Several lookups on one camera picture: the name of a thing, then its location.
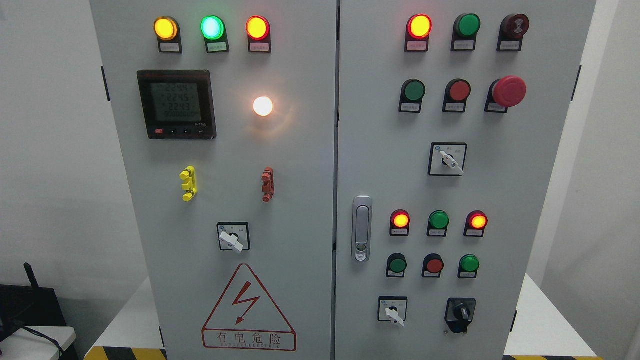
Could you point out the green push button bottom left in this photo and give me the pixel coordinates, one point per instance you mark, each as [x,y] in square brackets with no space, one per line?
[396,266]

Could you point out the white rotary switch lower right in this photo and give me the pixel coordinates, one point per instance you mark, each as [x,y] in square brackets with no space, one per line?
[393,309]

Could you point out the white rotary switch upper right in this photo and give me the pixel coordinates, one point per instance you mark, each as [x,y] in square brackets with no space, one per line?
[447,159]

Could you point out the green indicator lower middle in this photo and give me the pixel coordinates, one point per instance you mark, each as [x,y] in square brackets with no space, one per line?
[438,223]

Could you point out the green lit indicator light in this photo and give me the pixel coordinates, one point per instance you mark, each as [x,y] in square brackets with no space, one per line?
[214,33]

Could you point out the silver door handle lock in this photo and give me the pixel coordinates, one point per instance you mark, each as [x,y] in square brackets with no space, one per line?
[362,208]

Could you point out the red lit indicator lower right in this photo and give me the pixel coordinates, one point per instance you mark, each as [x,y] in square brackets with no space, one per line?
[475,224]

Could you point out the white rotary selector switch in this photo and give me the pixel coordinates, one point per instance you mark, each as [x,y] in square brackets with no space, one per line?
[234,236]

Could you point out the clear round signal lamp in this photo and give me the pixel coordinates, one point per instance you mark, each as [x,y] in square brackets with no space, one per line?
[263,106]

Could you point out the yellow black hazard tape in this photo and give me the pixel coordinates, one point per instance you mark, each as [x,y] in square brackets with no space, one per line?
[550,357]
[125,353]

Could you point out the black rotary switch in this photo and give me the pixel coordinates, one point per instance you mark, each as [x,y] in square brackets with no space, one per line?
[459,313]

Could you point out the grey right cabinet door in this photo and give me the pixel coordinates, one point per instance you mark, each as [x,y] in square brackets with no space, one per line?
[385,154]

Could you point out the red lit indicator top right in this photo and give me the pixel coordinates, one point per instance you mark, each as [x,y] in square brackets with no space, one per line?
[417,35]

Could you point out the grey left cabinet door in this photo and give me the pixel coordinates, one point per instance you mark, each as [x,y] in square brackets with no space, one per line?
[291,237]

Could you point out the red electrical hazard sticker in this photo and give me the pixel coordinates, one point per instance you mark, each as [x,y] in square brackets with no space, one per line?
[247,317]

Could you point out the red push button second row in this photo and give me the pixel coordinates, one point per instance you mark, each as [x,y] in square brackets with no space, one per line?
[457,92]

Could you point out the yellow terminal connector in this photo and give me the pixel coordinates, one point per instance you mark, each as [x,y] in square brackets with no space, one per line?
[189,183]

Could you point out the green push button bottom right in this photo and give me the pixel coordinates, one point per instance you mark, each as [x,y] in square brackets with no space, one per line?
[468,267]

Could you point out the yellow black hazard tape right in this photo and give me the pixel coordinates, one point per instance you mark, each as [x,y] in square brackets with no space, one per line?
[550,357]

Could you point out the red terminal connector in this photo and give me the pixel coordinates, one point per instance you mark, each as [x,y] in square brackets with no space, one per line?
[268,186]

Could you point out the red lit indicator lower left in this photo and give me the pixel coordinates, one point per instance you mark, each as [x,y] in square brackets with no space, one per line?
[399,223]

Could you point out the grey cabinet door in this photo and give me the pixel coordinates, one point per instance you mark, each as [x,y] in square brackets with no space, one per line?
[291,237]
[385,154]

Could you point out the black digital power meter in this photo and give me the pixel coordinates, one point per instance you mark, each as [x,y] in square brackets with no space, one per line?
[177,104]

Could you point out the red emergency stop button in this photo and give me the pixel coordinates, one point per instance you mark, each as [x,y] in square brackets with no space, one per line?
[506,92]

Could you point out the green push button top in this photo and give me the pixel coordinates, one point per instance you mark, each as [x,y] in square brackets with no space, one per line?
[464,33]

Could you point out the yellow black hazard tape left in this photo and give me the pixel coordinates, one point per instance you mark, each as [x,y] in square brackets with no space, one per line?
[125,353]

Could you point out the green push button second row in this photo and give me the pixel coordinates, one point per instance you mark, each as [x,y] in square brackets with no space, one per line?
[412,93]

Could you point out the red lit indicator light left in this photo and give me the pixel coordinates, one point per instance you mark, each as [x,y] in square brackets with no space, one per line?
[258,34]

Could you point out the yellow indicator light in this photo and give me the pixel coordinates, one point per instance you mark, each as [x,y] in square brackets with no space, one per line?
[168,35]

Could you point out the dark red buzzer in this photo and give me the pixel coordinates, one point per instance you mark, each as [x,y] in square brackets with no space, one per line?
[512,31]

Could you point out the red push button bottom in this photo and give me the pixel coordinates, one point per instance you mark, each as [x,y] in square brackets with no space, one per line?
[433,266]

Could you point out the green push button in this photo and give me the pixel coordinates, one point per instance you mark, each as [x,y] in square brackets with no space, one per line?
[464,33]
[468,267]
[396,266]

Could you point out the black router with antenna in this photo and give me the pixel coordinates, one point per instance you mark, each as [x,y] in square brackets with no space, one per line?
[29,305]

